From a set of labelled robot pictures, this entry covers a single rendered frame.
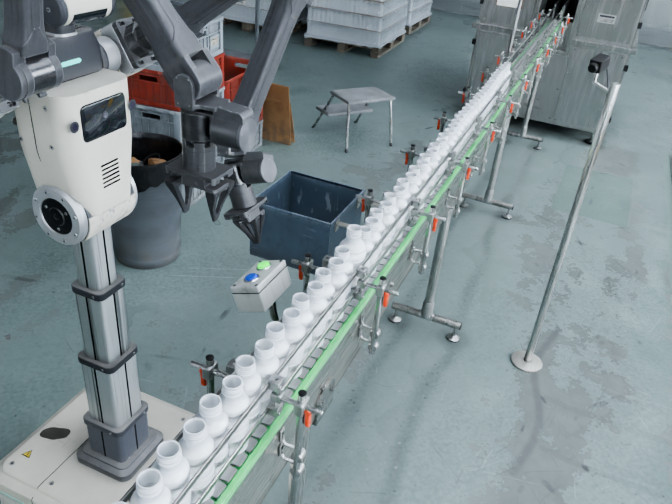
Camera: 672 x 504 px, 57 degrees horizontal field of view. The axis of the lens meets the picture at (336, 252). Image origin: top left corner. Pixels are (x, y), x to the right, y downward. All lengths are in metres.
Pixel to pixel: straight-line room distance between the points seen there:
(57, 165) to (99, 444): 0.99
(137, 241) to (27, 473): 1.54
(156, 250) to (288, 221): 1.47
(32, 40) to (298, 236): 1.17
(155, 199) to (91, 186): 1.77
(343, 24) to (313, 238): 6.22
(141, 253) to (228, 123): 2.51
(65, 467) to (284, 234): 1.03
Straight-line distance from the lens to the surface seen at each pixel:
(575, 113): 6.18
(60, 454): 2.32
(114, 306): 1.85
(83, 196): 1.59
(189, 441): 1.09
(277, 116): 5.13
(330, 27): 8.28
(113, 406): 2.04
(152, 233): 3.44
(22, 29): 1.28
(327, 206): 2.43
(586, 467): 2.84
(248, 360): 1.21
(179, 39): 1.06
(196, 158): 1.10
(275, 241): 2.22
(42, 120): 1.53
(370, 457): 2.59
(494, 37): 6.12
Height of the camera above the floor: 1.96
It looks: 31 degrees down
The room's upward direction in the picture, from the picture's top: 6 degrees clockwise
